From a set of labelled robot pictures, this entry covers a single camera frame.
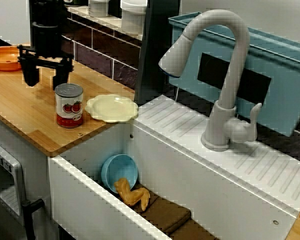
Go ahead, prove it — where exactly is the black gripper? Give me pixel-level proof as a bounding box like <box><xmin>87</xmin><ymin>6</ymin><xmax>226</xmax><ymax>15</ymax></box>
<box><xmin>16</xmin><ymin>23</ymin><xmax>74</xmax><ymax>88</ymax></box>

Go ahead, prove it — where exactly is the cream flower-shaped plate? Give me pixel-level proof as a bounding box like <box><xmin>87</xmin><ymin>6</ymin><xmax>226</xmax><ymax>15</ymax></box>
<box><xmin>84</xmin><ymin>94</ymin><xmax>139</xmax><ymax>124</ymax></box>

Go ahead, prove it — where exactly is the black appliance handle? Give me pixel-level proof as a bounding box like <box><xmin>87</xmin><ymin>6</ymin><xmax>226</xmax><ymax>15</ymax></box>
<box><xmin>21</xmin><ymin>198</ymin><xmax>45</xmax><ymax>240</ymax></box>

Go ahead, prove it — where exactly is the black rectangular label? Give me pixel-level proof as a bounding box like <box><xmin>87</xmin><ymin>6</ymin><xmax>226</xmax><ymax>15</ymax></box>
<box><xmin>197</xmin><ymin>52</ymin><xmax>272</xmax><ymax>105</ymax></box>

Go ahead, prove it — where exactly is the grey toy faucet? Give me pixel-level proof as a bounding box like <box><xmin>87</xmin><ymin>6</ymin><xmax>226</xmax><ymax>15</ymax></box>
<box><xmin>158</xmin><ymin>9</ymin><xmax>263</xmax><ymax>153</ymax></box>

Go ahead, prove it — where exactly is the wooden countertop board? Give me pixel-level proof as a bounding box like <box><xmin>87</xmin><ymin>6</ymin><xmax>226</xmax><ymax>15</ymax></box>
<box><xmin>0</xmin><ymin>41</ymin><xmax>137</xmax><ymax>158</ymax></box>

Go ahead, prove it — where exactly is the cream shelf ledge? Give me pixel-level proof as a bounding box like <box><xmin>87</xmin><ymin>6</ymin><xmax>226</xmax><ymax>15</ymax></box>
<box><xmin>66</xmin><ymin>5</ymin><xmax>144</xmax><ymax>41</ymax></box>

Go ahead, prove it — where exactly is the tan toy chicken wing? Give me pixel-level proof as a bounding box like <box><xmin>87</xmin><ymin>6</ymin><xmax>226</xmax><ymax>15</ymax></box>
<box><xmin>113</xmin><ymin>177</ymin><xmax>151</xmax><ymax>211</ymax></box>

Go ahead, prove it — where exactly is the light blue bowl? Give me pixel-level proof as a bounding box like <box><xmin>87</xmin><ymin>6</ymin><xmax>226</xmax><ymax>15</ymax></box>
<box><xmin>100</xmin><ymin>153</ymin><xmax>139</xmax><ymax>195</ymax></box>

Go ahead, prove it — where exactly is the large white jar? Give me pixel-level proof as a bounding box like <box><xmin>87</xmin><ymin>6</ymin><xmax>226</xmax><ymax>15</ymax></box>
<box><xmin>120</xmin><ymin>0</ymin><xmax>149</xmax><ymax>34</ymax></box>

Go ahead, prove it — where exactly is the orange plate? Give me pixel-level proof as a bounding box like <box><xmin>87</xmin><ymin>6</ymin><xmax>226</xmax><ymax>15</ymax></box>
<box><xmin>0</xmin><ymin>45</ymin><xmax>23</xmax><ymax>74</ymax></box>

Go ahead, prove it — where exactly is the grey appliance door panel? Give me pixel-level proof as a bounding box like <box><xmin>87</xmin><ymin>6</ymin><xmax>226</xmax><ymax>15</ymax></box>
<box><xmin>0</xmin><ymin>138</ymin><xmax>25</xmax><ymax>221</ymax></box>

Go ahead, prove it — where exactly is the tomato soup can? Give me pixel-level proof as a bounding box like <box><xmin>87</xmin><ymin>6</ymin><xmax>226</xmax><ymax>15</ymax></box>
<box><xmin>54</xmin><ymin>83</ymin><xmax>84</xmax><ymax>129</ymax></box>

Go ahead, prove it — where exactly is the white toy sink unit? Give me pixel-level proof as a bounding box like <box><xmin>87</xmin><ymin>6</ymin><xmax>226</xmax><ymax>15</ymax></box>
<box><xmin>47</xmin><ymin>94</ymin><xmax>300</xmax><ymax>240</ymax></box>

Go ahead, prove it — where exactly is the brown folded cloth mat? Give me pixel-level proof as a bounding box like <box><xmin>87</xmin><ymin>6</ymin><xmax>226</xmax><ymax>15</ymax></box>
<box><xmin>133</xmin><ymin>183</ymin><xmax>218</xmax><ymax>240</ymax></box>

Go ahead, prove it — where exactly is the teal plastic bin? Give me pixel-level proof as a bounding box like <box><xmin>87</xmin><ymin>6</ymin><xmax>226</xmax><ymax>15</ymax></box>
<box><xmin>167</xmin><ymin>11</ymin><xmax>300</xmax><ymax>138</ymax></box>

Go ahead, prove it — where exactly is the black upright post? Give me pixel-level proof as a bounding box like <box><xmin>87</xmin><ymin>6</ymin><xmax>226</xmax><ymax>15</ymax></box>
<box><xmin>133</xmin><ymin>0</ymin><xmax>183</xmax><ymax>106</ymax></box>

